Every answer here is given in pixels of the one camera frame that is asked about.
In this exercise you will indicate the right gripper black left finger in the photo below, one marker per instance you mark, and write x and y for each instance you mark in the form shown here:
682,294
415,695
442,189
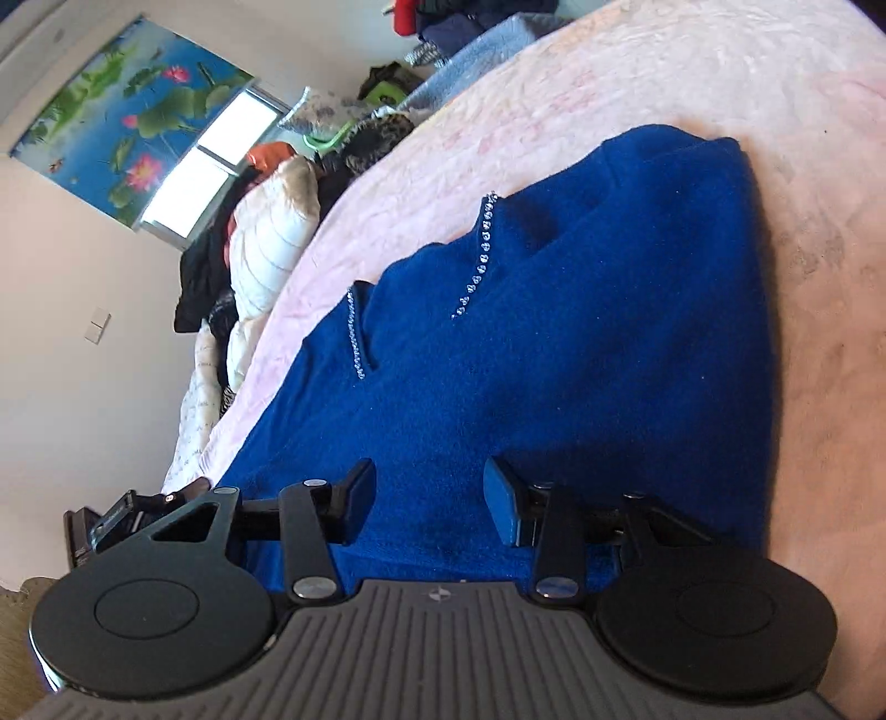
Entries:
306,518

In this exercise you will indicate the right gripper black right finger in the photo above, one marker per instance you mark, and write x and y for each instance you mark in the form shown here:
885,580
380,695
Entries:
552,521

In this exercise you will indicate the blue knit sweater with rhinestones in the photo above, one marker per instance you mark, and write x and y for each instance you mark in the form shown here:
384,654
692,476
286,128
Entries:
605,329

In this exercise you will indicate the dark navy clothes pile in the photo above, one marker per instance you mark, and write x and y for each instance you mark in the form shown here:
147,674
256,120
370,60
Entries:
450,26

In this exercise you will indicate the white patterned quilt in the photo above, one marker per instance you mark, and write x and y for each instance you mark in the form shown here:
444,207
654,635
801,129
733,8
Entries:
207,397

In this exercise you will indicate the black garment pile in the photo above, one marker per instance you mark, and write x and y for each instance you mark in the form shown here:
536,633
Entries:
203,271

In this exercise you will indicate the white quilted puffer jacket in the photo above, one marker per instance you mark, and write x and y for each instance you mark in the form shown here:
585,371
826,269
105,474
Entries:
275,222

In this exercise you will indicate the bright window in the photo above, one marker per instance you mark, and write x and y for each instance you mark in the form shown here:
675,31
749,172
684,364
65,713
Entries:
181,206

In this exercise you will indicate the orange garment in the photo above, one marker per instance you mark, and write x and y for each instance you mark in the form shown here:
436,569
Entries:
266,157

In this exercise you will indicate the leopard print garment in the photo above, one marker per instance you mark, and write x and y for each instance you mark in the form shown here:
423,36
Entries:
373,139

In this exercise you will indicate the green plastic item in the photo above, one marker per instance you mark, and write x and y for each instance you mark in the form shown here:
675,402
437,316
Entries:
384,96

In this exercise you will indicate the floral grey pillow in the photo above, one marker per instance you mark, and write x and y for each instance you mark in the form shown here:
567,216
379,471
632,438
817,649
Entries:
323,114

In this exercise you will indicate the lotus print roller blind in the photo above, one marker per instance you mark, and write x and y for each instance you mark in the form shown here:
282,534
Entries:
121,124

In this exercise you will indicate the light blue quilted blanket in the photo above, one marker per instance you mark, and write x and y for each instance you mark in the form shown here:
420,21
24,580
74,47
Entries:
477,59

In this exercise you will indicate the pink floral bed blanket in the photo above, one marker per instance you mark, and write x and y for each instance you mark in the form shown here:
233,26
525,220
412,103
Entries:
800,87

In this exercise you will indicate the red garment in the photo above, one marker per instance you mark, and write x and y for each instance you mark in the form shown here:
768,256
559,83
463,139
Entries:
404,13

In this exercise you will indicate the white wall switch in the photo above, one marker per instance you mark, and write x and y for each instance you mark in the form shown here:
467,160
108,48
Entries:
98,323

